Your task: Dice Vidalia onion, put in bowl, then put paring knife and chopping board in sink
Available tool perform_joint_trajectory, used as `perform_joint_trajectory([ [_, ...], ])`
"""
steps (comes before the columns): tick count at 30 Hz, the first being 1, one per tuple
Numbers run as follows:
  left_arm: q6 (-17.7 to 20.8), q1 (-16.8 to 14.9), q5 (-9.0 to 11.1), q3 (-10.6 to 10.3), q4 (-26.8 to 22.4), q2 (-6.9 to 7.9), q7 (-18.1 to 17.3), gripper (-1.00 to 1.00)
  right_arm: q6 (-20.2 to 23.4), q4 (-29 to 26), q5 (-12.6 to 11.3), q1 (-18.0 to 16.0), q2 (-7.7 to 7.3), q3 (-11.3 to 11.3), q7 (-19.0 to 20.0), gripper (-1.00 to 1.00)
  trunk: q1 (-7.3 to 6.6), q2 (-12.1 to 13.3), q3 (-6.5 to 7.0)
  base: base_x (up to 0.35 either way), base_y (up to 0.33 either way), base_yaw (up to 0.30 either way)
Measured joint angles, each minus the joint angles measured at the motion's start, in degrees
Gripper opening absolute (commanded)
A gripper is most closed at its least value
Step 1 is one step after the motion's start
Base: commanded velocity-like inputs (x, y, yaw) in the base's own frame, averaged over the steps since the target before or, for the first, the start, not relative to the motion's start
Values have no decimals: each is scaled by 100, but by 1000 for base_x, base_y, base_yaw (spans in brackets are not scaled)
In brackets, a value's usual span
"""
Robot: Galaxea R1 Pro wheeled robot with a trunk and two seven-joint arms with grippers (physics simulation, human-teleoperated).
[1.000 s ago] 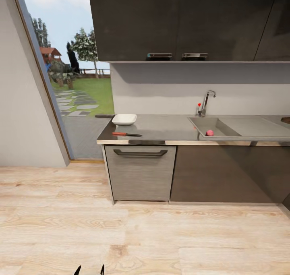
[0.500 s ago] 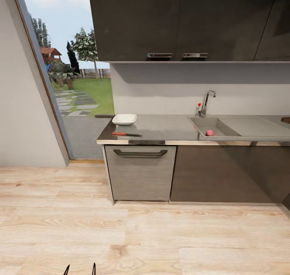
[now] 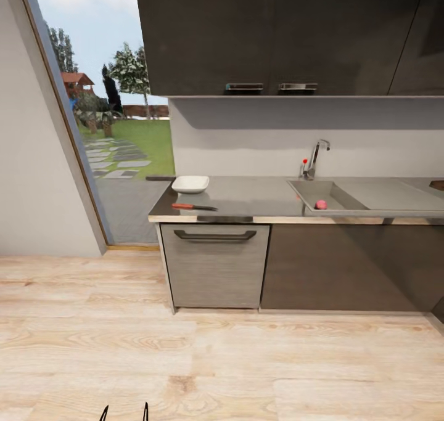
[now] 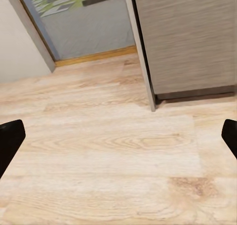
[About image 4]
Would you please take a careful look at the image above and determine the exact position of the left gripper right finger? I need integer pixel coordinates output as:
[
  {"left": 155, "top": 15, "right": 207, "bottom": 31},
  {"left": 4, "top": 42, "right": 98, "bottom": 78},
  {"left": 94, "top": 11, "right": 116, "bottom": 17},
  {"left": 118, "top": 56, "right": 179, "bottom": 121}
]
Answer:
[{"left": 221, "top": 119, "right": 237, "bottom": 159}]

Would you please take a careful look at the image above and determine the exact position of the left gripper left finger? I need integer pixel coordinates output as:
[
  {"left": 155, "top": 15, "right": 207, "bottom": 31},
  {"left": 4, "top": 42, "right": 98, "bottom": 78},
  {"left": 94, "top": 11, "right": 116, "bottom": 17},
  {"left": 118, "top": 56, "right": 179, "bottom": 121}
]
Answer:
[{"left": 0, "top": 119, "right": 26, "bottom": 179}]

